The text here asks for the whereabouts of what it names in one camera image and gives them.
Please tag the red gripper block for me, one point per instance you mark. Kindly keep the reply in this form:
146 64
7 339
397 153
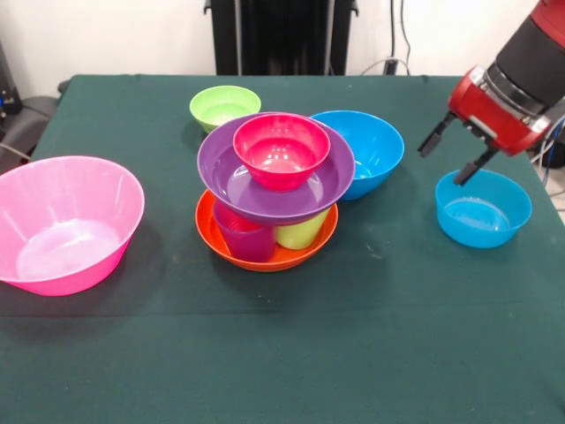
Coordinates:
494 117

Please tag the small blue bowl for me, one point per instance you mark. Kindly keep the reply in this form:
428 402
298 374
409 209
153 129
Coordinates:
481 221

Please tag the large blue bowl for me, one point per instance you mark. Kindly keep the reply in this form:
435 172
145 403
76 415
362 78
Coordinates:
375 150

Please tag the green cup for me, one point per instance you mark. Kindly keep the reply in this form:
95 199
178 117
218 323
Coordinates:
298 234

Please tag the small magenta bowl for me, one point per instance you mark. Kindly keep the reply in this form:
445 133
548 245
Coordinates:
278 150

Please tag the orange bowl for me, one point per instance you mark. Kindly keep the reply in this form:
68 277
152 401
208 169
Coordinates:
291 260

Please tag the purple cup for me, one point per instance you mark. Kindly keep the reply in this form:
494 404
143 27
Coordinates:
247 243

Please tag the purple bowl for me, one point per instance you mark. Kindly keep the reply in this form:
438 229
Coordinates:
229 185

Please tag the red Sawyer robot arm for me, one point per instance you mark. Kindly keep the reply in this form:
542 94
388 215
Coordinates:
529 53

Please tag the black power plug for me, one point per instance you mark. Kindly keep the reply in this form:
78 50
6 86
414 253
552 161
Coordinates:
390 66

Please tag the dark green table cloth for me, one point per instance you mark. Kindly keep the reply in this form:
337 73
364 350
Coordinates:
309 344

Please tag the green bowl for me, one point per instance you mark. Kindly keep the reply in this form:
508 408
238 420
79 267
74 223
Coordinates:
212 106

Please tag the large pink bowl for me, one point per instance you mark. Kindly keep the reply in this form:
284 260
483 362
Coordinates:
66 247

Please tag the black stand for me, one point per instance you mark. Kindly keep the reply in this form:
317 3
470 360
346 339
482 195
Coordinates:
6 88

